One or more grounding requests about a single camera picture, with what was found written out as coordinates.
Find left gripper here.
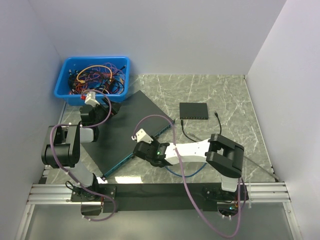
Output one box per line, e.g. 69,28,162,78
93,96,123,126

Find blue ethernet cable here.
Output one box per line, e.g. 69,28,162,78
164,162,207,178

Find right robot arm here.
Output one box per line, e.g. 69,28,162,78
132,129,245,200

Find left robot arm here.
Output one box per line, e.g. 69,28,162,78
41,102,121,201

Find blue plastic bin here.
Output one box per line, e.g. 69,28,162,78
54,56,130,106

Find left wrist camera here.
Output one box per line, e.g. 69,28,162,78
80,91,100,107

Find tangled cables in bin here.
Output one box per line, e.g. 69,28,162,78
67,62,127,96

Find large black network switch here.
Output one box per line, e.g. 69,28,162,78
82,90,174,177

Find small black network switch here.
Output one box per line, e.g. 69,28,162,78
179,102,209,120

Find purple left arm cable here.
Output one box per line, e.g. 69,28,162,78
49,89,118,222

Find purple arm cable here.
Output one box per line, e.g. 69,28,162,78
133,114,248,238
49,89,118,222

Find black cable on table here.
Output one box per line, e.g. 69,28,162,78
180,111,223,143

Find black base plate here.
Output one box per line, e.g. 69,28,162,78
70,182,238,215

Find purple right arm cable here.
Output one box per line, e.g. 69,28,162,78
133,114,248,238

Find aluminium rail frame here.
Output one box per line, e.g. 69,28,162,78
14,102,301,240

